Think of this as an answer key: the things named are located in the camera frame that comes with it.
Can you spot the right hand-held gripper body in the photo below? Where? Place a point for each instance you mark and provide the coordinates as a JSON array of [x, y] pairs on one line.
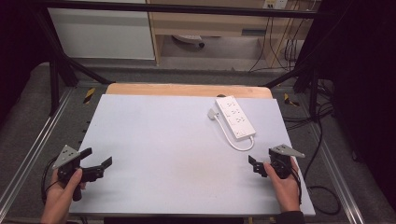
[[280, 160]]

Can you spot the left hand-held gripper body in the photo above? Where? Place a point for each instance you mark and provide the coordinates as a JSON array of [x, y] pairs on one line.
[[66, 157]]

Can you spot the person's right hand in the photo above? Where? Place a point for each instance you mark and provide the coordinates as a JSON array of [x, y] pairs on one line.
[[286, 189]]

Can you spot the person's left hand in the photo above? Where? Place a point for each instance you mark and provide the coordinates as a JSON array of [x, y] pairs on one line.
[[59, 199]]

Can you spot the white power strip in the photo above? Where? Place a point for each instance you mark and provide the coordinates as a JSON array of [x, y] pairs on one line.
[[235, 117]]

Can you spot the yellow black tape marker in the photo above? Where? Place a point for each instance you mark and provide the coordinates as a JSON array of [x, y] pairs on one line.
[[89, 95]]

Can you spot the pale blue table mat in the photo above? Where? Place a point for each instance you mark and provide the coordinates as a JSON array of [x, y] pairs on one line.
[[168, 161]]

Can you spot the white plug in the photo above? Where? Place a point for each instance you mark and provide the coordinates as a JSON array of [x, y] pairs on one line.
[[213, 113]]

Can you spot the black bar at table edge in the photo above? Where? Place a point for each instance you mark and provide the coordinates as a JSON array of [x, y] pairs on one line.
[[172, 220]]

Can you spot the black curtain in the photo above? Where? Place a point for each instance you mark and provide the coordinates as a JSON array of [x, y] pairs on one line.
[[18, 53], [361, 87]]

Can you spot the white cabinet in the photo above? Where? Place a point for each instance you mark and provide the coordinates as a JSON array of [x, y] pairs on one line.
[[99, 34]]

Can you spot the white object under desk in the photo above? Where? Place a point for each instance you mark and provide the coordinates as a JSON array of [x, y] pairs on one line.
[[188, 39]]

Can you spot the wooden shelf desk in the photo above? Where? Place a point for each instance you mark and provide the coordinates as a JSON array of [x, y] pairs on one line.
[[218, 20]]

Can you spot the aluminium rail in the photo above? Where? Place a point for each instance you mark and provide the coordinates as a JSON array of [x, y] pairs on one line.
[[336, 174], [34, 146]]

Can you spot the wall socket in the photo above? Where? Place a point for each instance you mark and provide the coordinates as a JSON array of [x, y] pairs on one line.
[[275, 3]]

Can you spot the black metal frame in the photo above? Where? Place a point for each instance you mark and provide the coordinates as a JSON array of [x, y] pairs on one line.
[[174, 8]]

